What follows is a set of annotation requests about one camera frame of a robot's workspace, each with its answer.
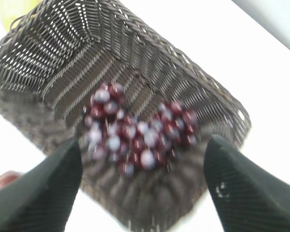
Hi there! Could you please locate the yellow mango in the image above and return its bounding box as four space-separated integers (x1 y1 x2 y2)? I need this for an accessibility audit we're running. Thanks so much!
0 0 41 32

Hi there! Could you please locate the red apple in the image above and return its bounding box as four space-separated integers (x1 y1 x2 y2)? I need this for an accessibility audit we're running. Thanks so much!
0 171 22 189

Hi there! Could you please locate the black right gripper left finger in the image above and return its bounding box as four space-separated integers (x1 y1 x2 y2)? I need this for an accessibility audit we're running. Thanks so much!
0 140 83 232

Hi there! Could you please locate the red purple grape bunch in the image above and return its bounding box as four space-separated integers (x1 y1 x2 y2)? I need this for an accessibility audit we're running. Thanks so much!
82 83 198 176

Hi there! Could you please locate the dark brown woven basket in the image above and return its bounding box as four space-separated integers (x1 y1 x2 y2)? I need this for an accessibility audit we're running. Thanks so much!
0 0 251 232

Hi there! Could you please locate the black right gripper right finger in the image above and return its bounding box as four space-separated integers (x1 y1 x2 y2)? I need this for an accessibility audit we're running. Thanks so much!
203 135 290 232

